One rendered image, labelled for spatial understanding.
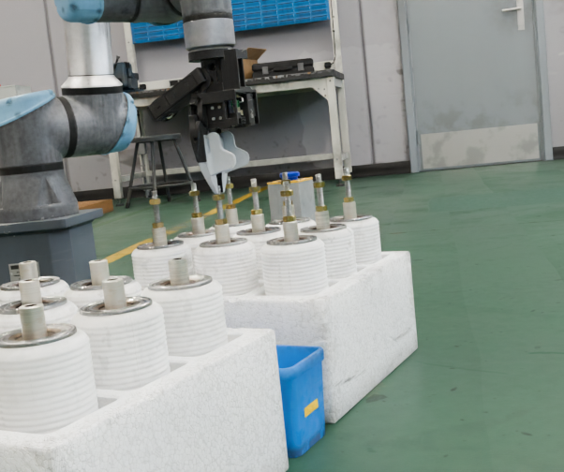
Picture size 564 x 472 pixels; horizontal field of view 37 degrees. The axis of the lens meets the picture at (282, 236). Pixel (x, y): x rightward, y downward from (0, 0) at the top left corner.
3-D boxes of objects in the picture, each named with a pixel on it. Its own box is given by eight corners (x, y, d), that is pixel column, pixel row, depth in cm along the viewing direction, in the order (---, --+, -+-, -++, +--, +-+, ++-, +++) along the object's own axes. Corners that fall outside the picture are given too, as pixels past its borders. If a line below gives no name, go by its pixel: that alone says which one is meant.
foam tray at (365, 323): (112, 408, 137) (97, 299, 135) (231, 344, 172) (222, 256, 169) (334, 424, 120) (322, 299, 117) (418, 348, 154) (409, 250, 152)
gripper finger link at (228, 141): (247, 190, 130) (240, 129, 128) (214, 192, 132) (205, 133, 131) (257, 187, 133) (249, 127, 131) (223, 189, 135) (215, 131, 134)
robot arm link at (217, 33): (173, 23, 126) (200, 27, 133) (176, 55, 126) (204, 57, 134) (217, 16, 122) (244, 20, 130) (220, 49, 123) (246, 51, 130)
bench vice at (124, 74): (123, 96, 598) (118, 61, 595) (146, 94, 595) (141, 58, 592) (100, 95, 558) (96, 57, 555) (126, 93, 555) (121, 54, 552)
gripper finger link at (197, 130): (200, 162, 126) (196, 102, 125) (192, 163, 127) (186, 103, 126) (216, 161, 130) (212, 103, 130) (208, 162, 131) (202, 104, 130)
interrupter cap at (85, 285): (57, 293, 104) (56, 287, 103) (97, 280, 110) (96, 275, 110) (106, 293, 100) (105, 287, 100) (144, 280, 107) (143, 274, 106)
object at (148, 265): (157, 366, 133) (143, 253, 131) (135, 356, 141) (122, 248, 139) (213, 353, 138) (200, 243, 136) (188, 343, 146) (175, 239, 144)
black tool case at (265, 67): (255, 82, 606) (254, 67, 605) (314, 75, 604) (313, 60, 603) (252, 80, 572) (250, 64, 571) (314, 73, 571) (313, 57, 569)
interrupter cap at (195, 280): (134, 293, 98) (134, 287, 98) (172, 280, 105) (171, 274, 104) (189, 293, 94) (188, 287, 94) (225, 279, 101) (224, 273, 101)
